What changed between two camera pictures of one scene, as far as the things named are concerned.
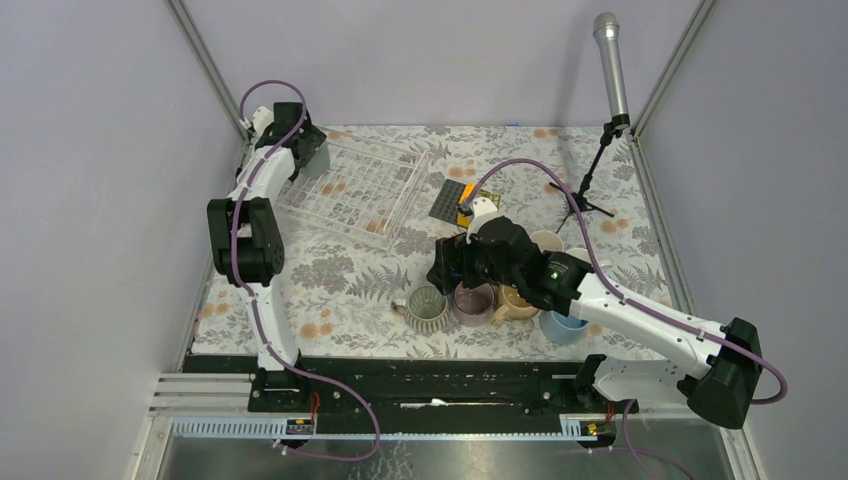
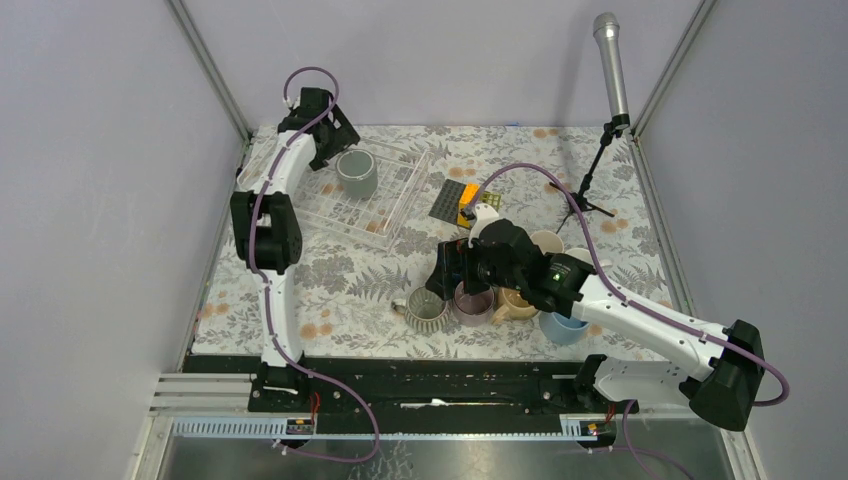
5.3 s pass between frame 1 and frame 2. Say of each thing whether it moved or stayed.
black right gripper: stayed
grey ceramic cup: moved
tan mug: stayed
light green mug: stayed
